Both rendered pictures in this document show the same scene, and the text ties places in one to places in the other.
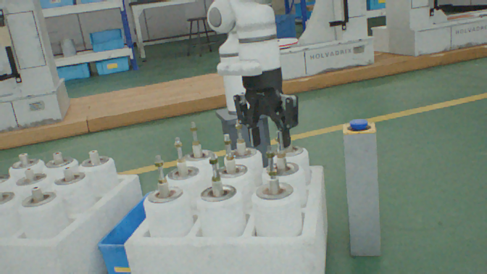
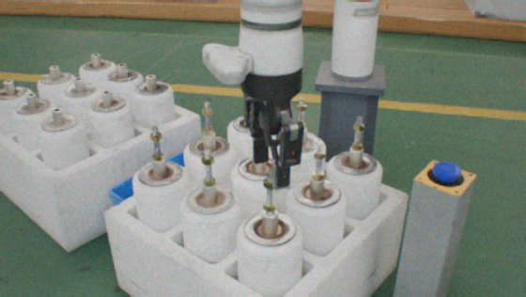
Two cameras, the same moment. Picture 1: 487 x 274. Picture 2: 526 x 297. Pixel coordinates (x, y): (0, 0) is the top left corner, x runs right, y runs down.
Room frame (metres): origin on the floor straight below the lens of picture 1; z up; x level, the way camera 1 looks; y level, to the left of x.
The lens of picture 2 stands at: (0.29, -0.29, 0.72)
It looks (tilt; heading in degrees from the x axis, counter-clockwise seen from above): 30 degrees down; 25
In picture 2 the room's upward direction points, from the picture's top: straight up
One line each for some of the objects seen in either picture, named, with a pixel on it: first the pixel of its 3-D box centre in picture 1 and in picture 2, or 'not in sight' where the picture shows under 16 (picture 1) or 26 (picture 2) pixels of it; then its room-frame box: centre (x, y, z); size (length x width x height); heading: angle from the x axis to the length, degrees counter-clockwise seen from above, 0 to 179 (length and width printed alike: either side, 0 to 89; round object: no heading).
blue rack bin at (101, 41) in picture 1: (107, 40); not in sight; (5.46, 1.42, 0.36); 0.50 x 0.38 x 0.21; 14
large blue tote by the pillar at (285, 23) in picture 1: (273, 32); not in sight; (5.59, -0.55, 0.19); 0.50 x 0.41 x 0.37; 18
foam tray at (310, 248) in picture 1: (240, 233); (259, 242); (0.97, 0.03, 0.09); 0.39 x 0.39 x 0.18; 76
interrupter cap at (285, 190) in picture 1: (274, 191); (270, 229); (0.83, -0.05, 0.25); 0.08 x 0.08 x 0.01
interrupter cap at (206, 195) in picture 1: (218, 193); (210, 199); (0.85, 0.06, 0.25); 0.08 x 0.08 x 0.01
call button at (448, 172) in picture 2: (359, 125); (446, 173); (0.97, -0.26, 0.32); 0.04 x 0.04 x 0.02
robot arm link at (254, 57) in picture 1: (252, 53); (255, 40); (0.81, -0.04, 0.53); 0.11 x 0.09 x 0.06; 138
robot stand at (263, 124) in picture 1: (248, 156); (346, 133); (1.34, -0.01, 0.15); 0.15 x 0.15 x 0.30; 14
